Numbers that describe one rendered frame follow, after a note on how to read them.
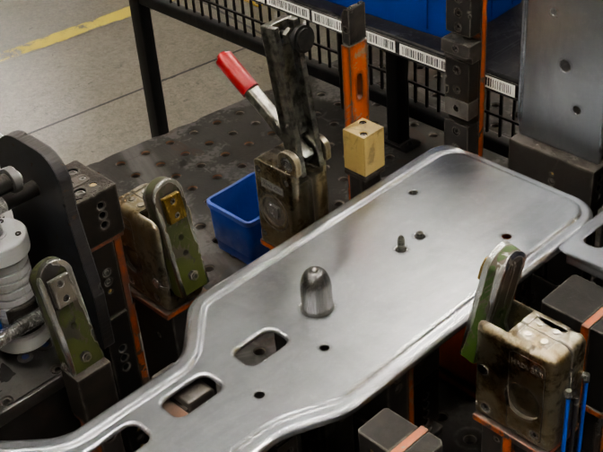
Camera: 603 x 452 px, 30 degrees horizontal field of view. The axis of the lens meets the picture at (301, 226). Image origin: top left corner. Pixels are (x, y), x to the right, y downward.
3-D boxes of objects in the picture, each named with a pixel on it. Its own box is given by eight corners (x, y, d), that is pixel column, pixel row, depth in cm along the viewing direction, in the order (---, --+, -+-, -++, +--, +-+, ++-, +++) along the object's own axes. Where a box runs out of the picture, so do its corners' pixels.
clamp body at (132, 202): (193, 496, 132) (147, 241, 111) (134, 447, 139) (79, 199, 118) (251, 452, 137) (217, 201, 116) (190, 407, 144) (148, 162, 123)
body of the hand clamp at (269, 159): (310, 408, 142) (291, 177, 122) (274, 383, 147) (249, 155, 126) (343, 384, 146) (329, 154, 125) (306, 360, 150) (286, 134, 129)
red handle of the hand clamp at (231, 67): (298, 162, 121) (209, 56, 124) (292, 172, 123) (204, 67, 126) (325, 146, 124) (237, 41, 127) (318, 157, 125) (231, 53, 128)
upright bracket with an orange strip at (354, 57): (363, 355, 150) (347, 11, 121) (355, 351, 151) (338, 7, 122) (378, 344, 151) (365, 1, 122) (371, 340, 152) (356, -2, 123)
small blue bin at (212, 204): (253, 273, 166) (248, 225, 161) (209, 247, 172) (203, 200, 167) (305, 240, 172) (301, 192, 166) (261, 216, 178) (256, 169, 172)
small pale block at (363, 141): (373, 379, 146) (363, 139, 125) (353, 367, 148) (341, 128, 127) (391, 365, 148) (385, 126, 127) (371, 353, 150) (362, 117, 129)
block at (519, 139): (574, 367, 145) (594, 172, 128) (499, 327, 153) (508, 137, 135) (587, 355, 147) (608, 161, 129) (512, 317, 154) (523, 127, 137)
